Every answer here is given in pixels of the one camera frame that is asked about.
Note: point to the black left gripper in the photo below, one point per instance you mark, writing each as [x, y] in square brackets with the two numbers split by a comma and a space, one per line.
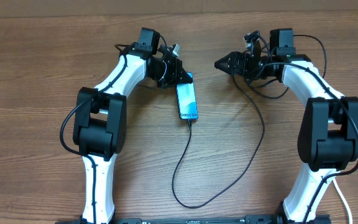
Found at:
[177, 70]

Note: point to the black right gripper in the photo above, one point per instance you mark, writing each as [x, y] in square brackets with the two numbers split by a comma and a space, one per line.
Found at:
[232, 56]

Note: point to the blue Galaxy smartphone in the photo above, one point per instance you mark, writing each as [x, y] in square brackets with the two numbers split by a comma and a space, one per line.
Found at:
[186, 98]

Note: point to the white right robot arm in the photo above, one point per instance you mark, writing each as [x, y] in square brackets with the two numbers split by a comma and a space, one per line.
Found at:
[328, 139]

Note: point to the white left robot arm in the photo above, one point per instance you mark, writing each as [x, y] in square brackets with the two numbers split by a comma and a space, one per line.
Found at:
[96, 127]

